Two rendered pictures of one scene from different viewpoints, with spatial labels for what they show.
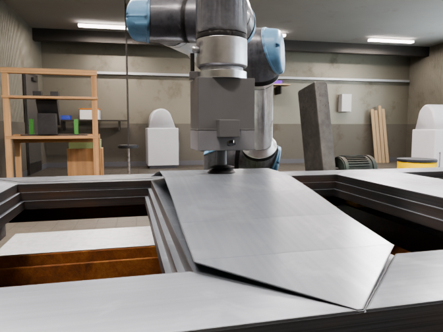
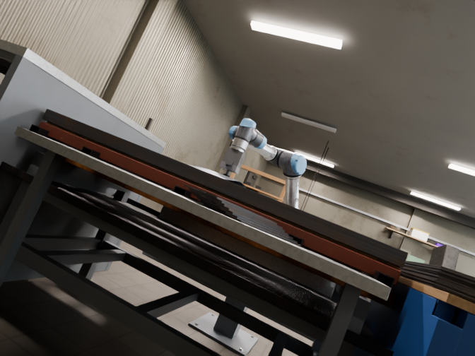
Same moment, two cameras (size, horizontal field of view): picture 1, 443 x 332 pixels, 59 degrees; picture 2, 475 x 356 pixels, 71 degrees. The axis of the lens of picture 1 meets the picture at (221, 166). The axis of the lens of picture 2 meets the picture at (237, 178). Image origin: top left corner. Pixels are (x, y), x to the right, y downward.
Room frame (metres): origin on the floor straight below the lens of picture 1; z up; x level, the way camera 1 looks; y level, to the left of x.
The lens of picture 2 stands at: (-0.78, -0.86, 0.77)
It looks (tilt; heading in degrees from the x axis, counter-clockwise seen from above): 6 degrees up; 30
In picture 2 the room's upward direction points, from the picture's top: 23 degrees clockwise
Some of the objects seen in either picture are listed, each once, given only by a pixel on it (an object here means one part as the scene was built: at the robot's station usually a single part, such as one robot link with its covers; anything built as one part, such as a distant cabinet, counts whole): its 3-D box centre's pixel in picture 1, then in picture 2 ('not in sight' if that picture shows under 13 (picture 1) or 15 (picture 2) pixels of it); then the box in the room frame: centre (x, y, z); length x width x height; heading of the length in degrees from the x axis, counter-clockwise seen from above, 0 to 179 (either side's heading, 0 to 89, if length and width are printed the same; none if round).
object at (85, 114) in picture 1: (90, 114); not in sight; (9.64, 3.20, 1.31); 0.48 x 0.39 x 0.27; 102
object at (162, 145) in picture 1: (162, 138); not in sight; (9.82, 1.48, 0.73); 0.82 x 0.67 x 1.46; 102
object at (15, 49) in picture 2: not in sight; (78, 99); (0.43, 1.10, 1.03); 1.30 x 0.60 x 0.04; 14
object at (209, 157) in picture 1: (222, 157); not in sight; (1.37, 0.00, 0.87); 0.13 x 0.12 x 0.14; 79
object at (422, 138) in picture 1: (438, 145); not in sight; (6.71, -3.70, 0.69); 0.67 x 0.60 x 1.38; 9
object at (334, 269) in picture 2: not in sight; (185, 203); (0.07, -0.23, 0.73); 1.20 x 0.26 x 0.03; 104
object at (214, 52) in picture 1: (219, 56); (239, 145); (0.59, 0.00, 1.08); 0.08 x 0.08 x 0.05
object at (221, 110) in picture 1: (221, 110); (232, 158); (0.58, 0.00, 1.00); 0.10 x 0.09 x 0.16; 14
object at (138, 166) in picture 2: not in sight; (191, 188); (0.28, -0.08, 0.78); 1.56 x 0.09 x 0.06; 104
